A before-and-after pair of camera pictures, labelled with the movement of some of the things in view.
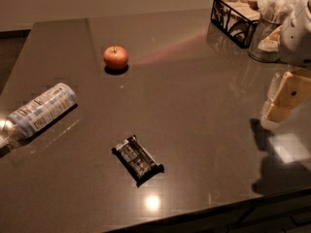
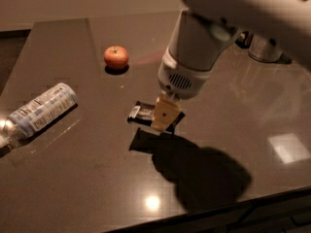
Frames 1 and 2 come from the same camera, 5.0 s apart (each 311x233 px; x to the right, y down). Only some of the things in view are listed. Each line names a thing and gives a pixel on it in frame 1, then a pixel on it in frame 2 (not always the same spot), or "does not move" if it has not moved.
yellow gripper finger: (287, 91) → (189, 62)
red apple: (116, 57) does not move
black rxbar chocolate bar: (139, 164) → (142, 114)
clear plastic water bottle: (35, 114) does not move
